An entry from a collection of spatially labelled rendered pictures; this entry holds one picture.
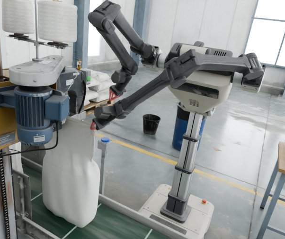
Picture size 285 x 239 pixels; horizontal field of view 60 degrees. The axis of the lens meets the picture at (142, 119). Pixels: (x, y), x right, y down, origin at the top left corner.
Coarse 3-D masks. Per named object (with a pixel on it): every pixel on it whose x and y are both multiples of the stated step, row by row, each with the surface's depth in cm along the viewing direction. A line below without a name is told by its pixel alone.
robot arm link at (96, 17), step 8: (96, 8) 105; (104, 8) 105; (112, 8) 104; (120, 8) 106; (96, 16) 103; (104, 16) 102; (112, 16) 105; (120, 16) 110; (96, 24) 104; (120, 24) 113; (128, 24) 118; (128, 32) 121; (128, 40) 127; (136, 40) 129; (136, 48) 134; (144, 48) 133; (144, 56) 137
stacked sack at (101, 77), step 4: (92, 72) 491; (96, 72) 492; (100, 72) 500; (92, 76) 468; (96, 76) 466; (100, 76) 471; (104, 76) 482; (108, 76) 494; (100, 80) 469; (104, 80) 482
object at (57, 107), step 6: (54, 96) 109; (60, 96) 110; (66, 96) 110; (48, 102) 103; (54, 102) 103; (60, 102) 103; (66, 102) 109; (48, 108) 104; (54, 108) 104; (60, 108) 103; (66, 108) 110; (48, 114) 105; (54, 114) 105; (60, 114) 104; (66, 114) 111; (54, 120) 110; (60, 120) 105
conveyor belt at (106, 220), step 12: (24, 168) 211; (36, 180) 198; (36, 192) 185; (36, 204) 174; (36, 216) 164; (48, 216) 165; (96, 216) 170; (108, 216) 172; (120, 216) 173; (48, 228) 156; (60, 228) 157; (72, 228) 158; (84, 228) 160; (96, 228) 161; (108, 228) 162; (120, 228) 163; (132, 228) 164; (144, 228) 166
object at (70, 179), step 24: (72, 120) 146; (48, 144) 159; (72, 144) 151; (48, 168) 155; (72, 168) 146; (96, 168) 151; (48, 192) 161; (72, 192) 150; (96, 192) 155; (72, 216) 157
